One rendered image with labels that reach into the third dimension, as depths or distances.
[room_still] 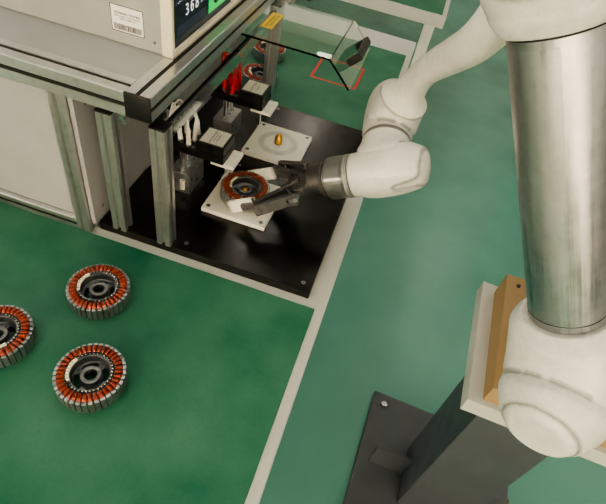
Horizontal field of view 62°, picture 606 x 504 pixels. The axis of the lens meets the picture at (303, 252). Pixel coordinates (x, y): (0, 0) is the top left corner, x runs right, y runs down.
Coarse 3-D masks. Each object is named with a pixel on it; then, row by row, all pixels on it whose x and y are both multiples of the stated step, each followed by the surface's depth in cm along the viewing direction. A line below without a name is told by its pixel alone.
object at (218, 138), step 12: (192, 132) 111; (204, 132) 108; (216, 132) 108; (228, 132) 109; (180, 144) 107; (192, 144) 108; (204, 144) 105; (216, 144) 106; (228, 144) 107; (180, 156) 110; (192, 156) 116; (204, 156) 107; (216, 156) 107; (228, 156) 109; (240, 156) 111; (180, 168) 113; (228, 168) 108
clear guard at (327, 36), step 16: (288, 16) 121; (304, 16) 122; (320, 16) 124; (336, 16) 125; (256, 32) 112; (272, 32) 113; (288, 32) 114; (304, 32) 116; (320, 32) 117; (336, 32) 119; (352, 32) 122; (288, 48) 110; (304, 48) 110; (320, 48) 112; (336, 48) 113; (352, 48) 120; (368, 48) 128; (336, 64) 110; (352, 80) 115
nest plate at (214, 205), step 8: (224, 176) 120; (272, 184) 121; (216, 192) 116; (208, 200) 114; (216, 200) 114; (208, 208) 112; (216, 208) 112; (224, 208) 113; (224, 216) 112; (232, 216) 112; (240, 216) 112; (248, 216) 112; (256, 216) 113; (264, 216) 113; (248, 224) 112; (256, 224) 111; (264, 224) 111
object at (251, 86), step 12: (252, 84) 125; (264, 84) 125; (216, 96) 125; (228, 96) 124; (240, 96) 123; (252, 96) 122; (264, 96) 122; (228, 108) 130; (252, 108) 124; (264, 108) 125
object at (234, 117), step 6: (222, 108) 133; (234, 108) 134; (216, 114) 130; (222, 114) 131; (228, 114) 131; (234, 114) 132; (240, 114) 134; (216, 120) 129; (222, 120) 129; (228, 120) 129; (234, 120) 131; (240, 120) 136; (216, 126) 131; (222, 126) 130; (228, 126) 130; (234, 126) 132; (240, 126) 137; (234, 132) 134
